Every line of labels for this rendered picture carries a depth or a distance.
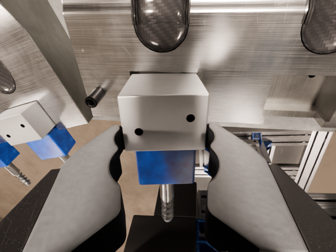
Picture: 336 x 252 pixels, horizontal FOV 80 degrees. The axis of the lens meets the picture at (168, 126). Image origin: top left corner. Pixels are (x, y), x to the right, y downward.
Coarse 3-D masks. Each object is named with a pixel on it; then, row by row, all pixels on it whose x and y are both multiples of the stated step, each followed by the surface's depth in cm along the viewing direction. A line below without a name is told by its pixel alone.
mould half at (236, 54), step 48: (96, 0) 14; (192, 0) 13; (240, 0) 12; (288, 0) 12; (96, 48) 15; (144, 48) 15; (192, 48) 14; (240, 48) 14; (288, 48) 14; (240, 96) 16
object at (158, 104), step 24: (192, 72) 16; (120, 96) 11; (144, 96) 11; (168, 96) 11; (192, 96) 11; (120, 120) 12; (144, 120) 11; (168, 120) 12; (192, 120) 12; (144, 144) 12; (168, 144) 12; (192, 144) 12; (144, 168) 15; (168, 168) 15; (192, 168) 15; (168, 192) 17; (168, 216) 18
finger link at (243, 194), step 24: (216, 144) 10; (240, 144) 10; (216, 168) 9; (240, 168) 8; (264, 168) 8; (216, 192) 7; (240, 192) 7; (264, 192) 7; (216, 216) 6; (240, 216) 6; (264, 216) 6; (288, 216) 6; (216, 240) 7; (240, 240) 6; (264, 240) 6; (288, 240) 6
